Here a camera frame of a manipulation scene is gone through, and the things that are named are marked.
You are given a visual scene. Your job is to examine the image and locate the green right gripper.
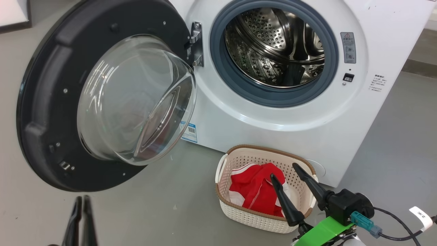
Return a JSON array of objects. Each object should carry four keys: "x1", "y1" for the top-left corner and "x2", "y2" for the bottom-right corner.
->
[{"x1": 270, "y1": 163, "x2": 354, "y2": 246}]

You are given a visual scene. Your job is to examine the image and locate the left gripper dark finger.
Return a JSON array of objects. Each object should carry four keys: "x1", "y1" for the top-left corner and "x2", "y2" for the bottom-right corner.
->
[
  {"x1": 61, "y1": 196, "x2": 82, "y2": 246},
  {"x1": 83, "y1": 195, "x2": 98, "y2": 246}
]

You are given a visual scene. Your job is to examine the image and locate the red and white garment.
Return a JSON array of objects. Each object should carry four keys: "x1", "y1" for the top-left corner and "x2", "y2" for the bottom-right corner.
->
[{"x1": 228, "y1": 163, "x2": 291, "y2": 218}]

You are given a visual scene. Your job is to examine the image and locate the black round glass washer door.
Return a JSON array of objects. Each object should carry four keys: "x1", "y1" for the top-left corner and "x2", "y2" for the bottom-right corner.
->
[{"x1": 16, "y1": 0, "x2": 198, "y2": 192}]

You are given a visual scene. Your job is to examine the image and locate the cream basket with brown rim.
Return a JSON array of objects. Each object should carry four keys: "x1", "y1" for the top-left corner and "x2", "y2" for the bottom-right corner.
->
[{"x1": 215, "y1": 145, "x2": 319, "y2": 234}]

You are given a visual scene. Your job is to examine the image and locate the white front-load washing machine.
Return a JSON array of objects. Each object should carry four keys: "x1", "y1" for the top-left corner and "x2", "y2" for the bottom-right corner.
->
[{"x1": 170, "y1": 0, "x2": 437, "y2": 188}]

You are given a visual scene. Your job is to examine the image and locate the metal door hinge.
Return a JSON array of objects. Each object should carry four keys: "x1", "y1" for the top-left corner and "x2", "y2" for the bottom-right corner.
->
[{"x1": 186, "y1": 22, "x2": 204, "y2": 67}]

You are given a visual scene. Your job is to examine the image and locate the blue energy label sticker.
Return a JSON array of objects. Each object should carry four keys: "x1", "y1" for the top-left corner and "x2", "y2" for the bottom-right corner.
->
[{"x1": 181, "y1": 120, "x2": 198, "y2": 143}]

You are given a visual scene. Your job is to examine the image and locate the grey warning sticker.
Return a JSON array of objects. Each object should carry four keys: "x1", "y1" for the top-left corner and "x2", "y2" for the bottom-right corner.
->
[{"x1": 340, "y1": 32, "x2": 356, "y2": 64}]

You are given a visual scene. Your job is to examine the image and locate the stainless steel perforated drum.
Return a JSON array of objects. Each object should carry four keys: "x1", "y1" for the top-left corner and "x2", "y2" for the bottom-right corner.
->
[{"x1": 225, "y1": 8, "x2": 325, "y2": 88}]

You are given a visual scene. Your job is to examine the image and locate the dark grey baseboard strip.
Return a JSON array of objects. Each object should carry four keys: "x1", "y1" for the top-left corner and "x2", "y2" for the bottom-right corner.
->
[{"x1": 401, "y1": 60, "x2": 437, "y2": 79}]

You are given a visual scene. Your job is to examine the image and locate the white board with dark border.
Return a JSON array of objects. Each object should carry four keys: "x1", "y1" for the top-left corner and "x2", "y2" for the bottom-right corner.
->
[{"x1": 0, "y1": 0, "x2": 32, "y2": 33}]

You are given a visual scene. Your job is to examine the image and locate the teal and blue cable connector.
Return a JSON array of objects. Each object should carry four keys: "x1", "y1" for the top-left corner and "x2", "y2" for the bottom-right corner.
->
[{"x1": 350, "y1": 211, "x2": 383, "y2": 238}]

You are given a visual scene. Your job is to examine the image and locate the black cable with white tag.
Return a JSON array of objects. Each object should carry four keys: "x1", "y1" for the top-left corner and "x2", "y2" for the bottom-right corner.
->
[{"x1": 379, "y1": 215, "x2": 437, "y2": 241}]

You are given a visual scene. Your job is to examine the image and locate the thin black cable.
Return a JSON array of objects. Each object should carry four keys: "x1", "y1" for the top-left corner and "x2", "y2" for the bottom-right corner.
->
[{"x1": 373, "y1": 207, "x2": 422, "y2": 246}]

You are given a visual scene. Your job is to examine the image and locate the white paper cable tag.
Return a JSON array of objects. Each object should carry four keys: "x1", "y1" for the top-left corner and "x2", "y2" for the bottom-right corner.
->
[{"x1": 409, "y1": 206, "x2": 433, "y2": 231}]

